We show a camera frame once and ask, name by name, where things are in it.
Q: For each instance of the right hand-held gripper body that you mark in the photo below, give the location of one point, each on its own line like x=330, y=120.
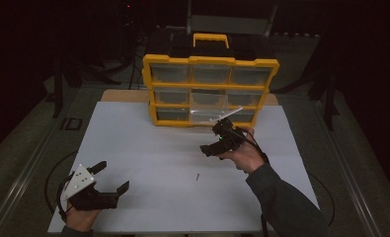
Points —
x=232, y=140

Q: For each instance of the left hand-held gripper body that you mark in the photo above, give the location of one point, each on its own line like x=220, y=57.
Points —
x=80, y=184

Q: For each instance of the clear plastic drawer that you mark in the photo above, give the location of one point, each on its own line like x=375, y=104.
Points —
x=204, y=115

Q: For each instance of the small metal screw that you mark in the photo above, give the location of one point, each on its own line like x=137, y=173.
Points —
x=197, y=177

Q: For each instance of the yellow black storage cabinet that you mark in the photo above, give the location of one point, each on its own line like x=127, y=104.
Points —
x=209, y=86

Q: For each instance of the person's right hand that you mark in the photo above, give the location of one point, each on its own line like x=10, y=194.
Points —
x=248, y=158

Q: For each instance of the person's left hand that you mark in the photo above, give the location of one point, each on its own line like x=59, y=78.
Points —
x=82, y=219

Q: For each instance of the white table mat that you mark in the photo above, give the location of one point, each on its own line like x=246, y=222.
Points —
x=156, y=148

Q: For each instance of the set of clear drawers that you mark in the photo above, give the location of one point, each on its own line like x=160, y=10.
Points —
x=171, y=73

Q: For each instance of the black tripod stand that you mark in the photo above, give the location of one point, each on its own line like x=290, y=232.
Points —
x=58, y=98
x=329, y=108

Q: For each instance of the metal floor rail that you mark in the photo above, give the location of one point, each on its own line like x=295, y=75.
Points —
x=357, y=186
x=19, y=189

